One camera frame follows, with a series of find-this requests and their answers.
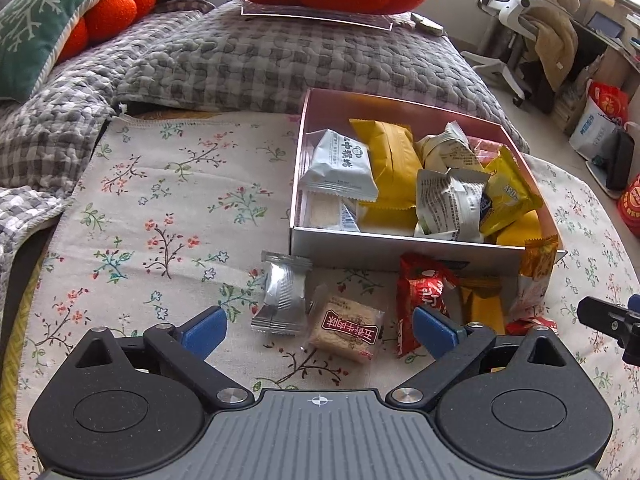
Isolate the small red snack packet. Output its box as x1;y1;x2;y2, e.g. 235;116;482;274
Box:
505;316;559;337

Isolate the yellow woven mat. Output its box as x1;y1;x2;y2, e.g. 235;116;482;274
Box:
0;254;47;480

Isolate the white triangular snack packet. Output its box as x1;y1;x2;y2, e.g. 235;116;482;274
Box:
416;121;484;172

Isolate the laptop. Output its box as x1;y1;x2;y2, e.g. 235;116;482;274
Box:
585;9;625;40

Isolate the silver ridged snack packet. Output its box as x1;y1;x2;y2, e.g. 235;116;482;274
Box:
251;250;314;336

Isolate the clear rice cracker packet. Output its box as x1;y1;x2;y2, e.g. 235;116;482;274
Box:
307;192;362;234

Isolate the plain yellow snack packet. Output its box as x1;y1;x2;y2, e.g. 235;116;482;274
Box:
349;118;424;211

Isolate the orange stick snack packet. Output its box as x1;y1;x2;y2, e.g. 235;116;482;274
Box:
459;276;507;334

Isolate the floral tablecloth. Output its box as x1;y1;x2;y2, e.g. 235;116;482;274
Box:
14;109;640;480

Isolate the pink candy packet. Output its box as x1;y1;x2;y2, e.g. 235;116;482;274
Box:
471;135;507;162

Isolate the white shopping bag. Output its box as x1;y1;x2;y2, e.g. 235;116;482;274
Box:
568;97;621;161

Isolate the yellow snack packet blue label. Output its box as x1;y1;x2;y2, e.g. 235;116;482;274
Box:
479;147;544;234

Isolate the white office chair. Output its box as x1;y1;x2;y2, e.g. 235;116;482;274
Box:
459;0;546;101

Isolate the small white packet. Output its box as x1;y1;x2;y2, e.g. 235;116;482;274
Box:
409;12;445;36

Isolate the beige candy packet red label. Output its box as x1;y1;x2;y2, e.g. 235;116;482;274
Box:
304;284;386;364

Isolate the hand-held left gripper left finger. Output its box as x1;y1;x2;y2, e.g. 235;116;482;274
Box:
62;305;253;409

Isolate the yellow snack packet small label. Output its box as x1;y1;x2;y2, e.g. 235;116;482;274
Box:
484;210;547;249

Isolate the clear plastic bag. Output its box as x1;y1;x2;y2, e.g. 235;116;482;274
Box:
240;0;396;31

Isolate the orange printed snack packet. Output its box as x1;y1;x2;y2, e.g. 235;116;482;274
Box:
515;236;561;322

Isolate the grey checked quilt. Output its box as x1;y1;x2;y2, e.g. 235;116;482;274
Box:
0;0;532;261

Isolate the small orange pumpkin cushion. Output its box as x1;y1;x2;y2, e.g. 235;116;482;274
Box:
52;0;157;64

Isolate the grey triangular snack packet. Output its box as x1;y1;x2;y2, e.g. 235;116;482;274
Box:
413;167;492;244

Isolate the wooden desk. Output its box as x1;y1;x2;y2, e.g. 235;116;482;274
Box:
569;0;640;127

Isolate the pink cardboard box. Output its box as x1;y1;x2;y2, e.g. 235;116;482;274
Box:
288;87;569;279

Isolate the white snack packet black print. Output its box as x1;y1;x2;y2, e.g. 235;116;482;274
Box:
304;129;379;204

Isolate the red gift bag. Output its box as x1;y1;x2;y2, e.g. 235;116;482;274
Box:
587;80;630;126

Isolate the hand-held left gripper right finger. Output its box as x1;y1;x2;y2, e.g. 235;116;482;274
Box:
387;306;576;407

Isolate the green pillow white branch print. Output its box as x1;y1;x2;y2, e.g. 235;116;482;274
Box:
0;0;141;101

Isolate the beige coat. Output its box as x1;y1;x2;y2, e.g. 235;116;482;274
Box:
529;0;596;92

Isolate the red round printed bag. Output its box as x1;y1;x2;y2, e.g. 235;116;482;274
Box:
615;172;640;241

